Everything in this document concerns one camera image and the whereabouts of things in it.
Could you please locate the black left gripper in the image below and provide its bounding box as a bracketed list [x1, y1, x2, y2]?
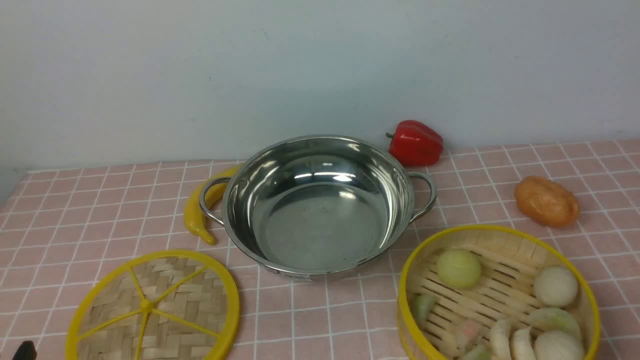
[12, 341, 38, 360]

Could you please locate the yellow woven steamer lid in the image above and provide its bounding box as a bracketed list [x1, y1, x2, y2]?
[65, 249, 242, 360]

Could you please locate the yellow bamboo steamer basket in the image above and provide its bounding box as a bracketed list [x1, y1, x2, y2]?
[397, 224, 601, 360]

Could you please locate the stainless steel pot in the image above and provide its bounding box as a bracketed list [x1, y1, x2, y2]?
[198, 134, 437, 281]

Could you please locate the pink checkered tablecloth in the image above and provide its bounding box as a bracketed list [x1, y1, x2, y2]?
[0, 139, 640, 360]

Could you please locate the small green dumpling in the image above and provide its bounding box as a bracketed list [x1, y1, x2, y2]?
[410, 293, 439, 329]

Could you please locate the red bell pepper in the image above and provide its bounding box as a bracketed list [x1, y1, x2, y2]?
[386, 120, 444, 167]

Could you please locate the green round bun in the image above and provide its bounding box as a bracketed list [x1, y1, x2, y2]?
[436, 248, 482, 290]

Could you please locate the pink dumpling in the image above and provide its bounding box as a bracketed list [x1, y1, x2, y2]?
[454, 318, 484, 353]

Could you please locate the green dumpling at rim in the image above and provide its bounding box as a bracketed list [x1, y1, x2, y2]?
[459, 344, 492, 360]

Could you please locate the white crescent dumpling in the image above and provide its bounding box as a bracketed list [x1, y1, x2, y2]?
[489, 318, 512, 360]
[510, 326, 537, 360]

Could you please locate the pale green dumpling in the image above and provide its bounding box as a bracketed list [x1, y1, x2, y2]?
[526, 307, 582, 341]

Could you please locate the white pleated bun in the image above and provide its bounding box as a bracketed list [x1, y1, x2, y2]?
[534, 330, 585, 360]

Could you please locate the white round bun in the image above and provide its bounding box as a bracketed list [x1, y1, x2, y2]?
[533, 266, 579, 308]

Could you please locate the orange potato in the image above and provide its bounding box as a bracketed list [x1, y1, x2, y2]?
[514, 175, 581, 228]

